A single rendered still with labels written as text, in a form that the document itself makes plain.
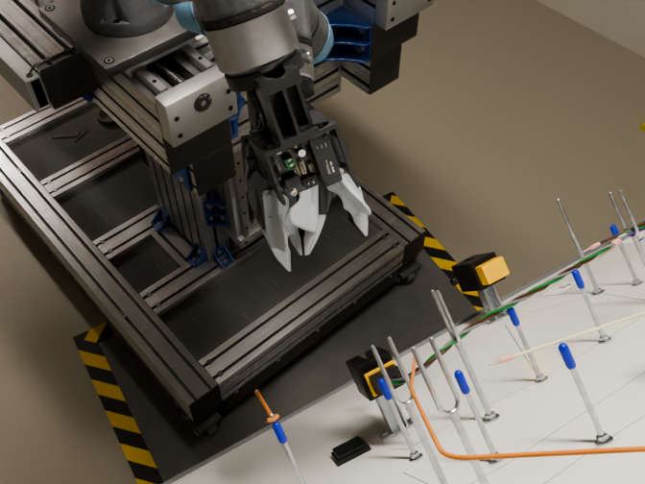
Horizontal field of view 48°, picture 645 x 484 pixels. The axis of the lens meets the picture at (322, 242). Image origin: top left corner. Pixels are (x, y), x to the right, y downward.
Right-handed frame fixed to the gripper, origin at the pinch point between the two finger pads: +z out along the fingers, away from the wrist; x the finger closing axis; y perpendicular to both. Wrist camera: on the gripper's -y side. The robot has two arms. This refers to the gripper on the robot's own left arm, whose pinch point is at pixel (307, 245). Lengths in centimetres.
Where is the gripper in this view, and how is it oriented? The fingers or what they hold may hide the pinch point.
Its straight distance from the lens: 91.7
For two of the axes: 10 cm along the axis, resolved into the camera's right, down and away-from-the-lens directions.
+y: -5.9, 0.3, -8.1
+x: 8.0, -0.7, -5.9
